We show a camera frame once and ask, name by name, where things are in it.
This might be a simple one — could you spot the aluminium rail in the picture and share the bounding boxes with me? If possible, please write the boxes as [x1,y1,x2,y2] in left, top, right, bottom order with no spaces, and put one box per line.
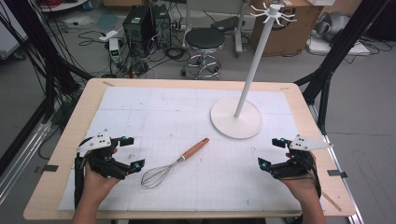
[0,120,53,204]

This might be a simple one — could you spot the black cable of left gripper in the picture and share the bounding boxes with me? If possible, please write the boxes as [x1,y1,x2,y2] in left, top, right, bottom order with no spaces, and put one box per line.
[73,136,94,210]

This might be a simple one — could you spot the person's right hand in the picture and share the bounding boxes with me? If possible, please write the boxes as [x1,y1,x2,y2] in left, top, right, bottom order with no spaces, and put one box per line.
[279,151,319,204]

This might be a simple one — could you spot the black metal frame stand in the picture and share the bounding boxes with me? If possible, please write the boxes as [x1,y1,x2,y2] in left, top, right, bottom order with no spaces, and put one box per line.
[0,0,95,125]
[293,0,392,136]

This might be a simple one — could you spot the person's left hand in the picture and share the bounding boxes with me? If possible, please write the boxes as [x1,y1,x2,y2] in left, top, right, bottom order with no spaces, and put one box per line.
[81,148,121,207]

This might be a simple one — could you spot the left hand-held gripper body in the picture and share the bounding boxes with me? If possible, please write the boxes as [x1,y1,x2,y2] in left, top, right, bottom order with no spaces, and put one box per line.
[76,129,129,180]

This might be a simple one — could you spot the black tape strip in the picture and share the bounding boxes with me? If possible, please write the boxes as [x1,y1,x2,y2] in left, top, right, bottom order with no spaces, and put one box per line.
[326,169,348,179]
[34,163,60,174]

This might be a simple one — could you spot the white power strip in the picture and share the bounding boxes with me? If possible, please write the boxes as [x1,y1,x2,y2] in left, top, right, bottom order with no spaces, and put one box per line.
[98,29,120,43]

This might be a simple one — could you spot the slim black computer tower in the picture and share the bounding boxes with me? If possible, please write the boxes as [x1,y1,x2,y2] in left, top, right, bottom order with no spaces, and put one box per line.
[151,3,173,49]

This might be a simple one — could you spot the grey machine on floor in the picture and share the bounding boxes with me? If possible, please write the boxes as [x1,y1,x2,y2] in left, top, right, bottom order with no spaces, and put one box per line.
[313,11,352,43]

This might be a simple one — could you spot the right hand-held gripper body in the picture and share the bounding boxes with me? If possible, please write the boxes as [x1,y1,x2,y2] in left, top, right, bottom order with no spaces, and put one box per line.
[270,133,333,180]

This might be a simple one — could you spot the coiled black floor cable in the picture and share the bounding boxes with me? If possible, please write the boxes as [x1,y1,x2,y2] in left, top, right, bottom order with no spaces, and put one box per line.
[163,46,189,63]

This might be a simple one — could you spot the black laptop bag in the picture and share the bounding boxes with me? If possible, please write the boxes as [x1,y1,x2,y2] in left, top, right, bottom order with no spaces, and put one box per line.
[210,15,241,34]

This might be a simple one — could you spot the white flat board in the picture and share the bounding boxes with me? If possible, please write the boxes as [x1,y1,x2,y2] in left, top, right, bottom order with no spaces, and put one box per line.
[305,36,372,57]

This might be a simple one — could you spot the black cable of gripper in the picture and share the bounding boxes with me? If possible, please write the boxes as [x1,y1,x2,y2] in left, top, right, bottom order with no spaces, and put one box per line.
[73,136,94,210]
[309,152,322,200]

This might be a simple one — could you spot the white hook rack stand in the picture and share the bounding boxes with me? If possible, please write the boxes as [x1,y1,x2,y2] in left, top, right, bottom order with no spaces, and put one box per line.
[210,2,298,140]

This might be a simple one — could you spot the large black computer tower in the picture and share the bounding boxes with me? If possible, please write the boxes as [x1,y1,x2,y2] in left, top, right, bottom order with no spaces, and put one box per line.
[122,5,157,59]

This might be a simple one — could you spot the white grid mat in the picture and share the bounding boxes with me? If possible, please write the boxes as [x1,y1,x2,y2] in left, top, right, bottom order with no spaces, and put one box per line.
[58,86,328,213]

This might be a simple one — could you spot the wire whisk with wooden handle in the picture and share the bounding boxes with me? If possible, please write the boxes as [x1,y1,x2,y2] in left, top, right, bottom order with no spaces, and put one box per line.
[140,137,210,190]

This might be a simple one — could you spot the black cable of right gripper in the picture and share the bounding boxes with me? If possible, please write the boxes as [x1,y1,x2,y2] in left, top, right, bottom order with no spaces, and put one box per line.
[309,152,322,200]

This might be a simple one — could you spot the small device with green display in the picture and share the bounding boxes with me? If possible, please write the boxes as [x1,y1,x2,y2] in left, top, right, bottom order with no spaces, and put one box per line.
[108,37,122,63]

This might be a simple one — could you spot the cardboard box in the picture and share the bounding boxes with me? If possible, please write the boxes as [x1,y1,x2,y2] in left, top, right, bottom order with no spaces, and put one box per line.
[249,0,325,58]

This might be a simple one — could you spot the thin wooden stick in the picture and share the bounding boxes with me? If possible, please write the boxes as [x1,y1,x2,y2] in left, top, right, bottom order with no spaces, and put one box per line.
[321,190,343,213]

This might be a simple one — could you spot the black round stool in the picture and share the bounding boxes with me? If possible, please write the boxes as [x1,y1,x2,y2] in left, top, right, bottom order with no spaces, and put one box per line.
[179,27,226,80]

